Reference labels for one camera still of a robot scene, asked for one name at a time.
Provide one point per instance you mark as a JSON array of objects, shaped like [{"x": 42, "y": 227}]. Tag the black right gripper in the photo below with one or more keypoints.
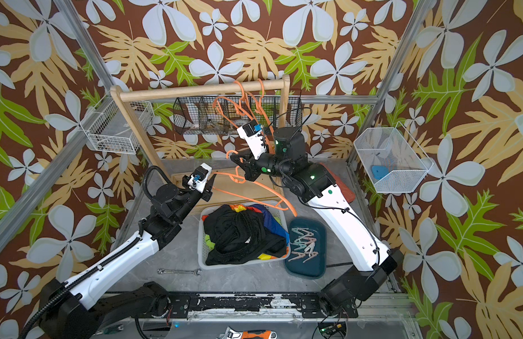
[{"x": 252, "y": 167}]

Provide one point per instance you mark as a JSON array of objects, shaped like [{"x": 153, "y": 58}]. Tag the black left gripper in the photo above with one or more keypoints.
[{"x": 205, "y": 194}]

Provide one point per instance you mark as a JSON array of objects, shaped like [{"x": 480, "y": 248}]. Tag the orange hanger of black shorts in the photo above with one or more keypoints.
[{"x": 230, "y": 187}]

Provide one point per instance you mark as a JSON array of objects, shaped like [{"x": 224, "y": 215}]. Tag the rainbow striped shorts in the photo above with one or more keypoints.
[{"x": 270, "y": 220}]

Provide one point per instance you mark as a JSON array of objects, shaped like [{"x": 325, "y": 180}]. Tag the black shorts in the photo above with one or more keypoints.
[{"x": 240, "y": 235}]

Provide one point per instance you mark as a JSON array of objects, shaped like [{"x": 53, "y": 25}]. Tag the orange hanger of rainbow shorts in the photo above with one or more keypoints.
[{"x": 244, "y": 106}]

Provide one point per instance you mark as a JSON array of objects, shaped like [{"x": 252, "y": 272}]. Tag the mint clothespin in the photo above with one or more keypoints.
[{"x": 304, "y": 246}]

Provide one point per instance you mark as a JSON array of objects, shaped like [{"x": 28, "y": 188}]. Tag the orange hanger of green shorts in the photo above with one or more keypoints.
[{"x": 262, "y": 112}]

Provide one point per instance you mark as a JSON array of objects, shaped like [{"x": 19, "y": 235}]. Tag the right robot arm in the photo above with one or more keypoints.
[{"x": 316, "y": 188}]

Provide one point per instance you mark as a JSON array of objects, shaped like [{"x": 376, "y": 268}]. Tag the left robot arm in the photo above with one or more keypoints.
[{"x": 77, "y": 307}]

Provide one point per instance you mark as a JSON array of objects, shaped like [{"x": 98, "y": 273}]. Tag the wooden clothes rack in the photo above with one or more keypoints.
[{"x": 161, "y": 139}]

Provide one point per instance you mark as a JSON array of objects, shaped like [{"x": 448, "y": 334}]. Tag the dark teal tray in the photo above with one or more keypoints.
[{"x": 316, "y": 267}]

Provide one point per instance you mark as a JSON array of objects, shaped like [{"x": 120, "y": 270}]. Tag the small silver wrench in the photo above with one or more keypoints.
[{"x": 163, "y": 271}]

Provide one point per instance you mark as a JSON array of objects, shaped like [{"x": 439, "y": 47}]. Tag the red plastic tool case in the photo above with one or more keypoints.
[{"x": 346, "y": 191}]

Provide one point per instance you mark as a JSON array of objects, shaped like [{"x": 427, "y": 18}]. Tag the blue object in basket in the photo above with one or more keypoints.
[{"x": 379, "y": 172}]

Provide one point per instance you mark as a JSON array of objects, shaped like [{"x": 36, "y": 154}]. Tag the white mesh basket right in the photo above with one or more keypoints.
[{"x": 397, "y": 149}]

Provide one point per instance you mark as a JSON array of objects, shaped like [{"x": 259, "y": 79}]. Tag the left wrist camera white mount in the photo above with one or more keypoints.
[{"x": 201, "y": 174}]

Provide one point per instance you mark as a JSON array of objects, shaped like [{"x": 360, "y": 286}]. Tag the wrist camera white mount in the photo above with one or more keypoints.
[
  {"x": 252, "y": 133},
  {"x": 201, "y": 174}
]

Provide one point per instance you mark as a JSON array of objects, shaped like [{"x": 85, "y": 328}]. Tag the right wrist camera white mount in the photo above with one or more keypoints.
[{"x": 252, "y": 133}]

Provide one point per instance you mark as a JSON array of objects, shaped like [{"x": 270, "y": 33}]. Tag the black wire basket back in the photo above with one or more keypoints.
[{"x": 195, "y": 115}]

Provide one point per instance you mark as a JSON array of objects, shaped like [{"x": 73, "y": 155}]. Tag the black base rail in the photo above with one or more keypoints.
[{"x": 244, "y": 305}]

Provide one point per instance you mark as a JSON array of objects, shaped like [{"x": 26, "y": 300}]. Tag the white wire basket left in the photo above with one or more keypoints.
[{"x": 108, "y": 130}]

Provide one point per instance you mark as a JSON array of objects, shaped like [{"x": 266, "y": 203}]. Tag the orange handled adjustable wrench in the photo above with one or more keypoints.
[{"x": 252, "y": 334}]

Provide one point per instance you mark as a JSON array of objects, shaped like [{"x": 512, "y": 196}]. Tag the aluminium frame post right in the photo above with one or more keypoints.
[{"x": 404, "y": 47}]

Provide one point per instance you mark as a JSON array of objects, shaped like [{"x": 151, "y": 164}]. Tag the aluminium frame post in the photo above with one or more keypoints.
[
  {"x": 12, "y": 222},
  {"x": 404, "y": 47}
]

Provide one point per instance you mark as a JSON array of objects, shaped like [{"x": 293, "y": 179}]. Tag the aluminium frame post left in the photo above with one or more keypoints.
[{"x": 12, "y": 222}]

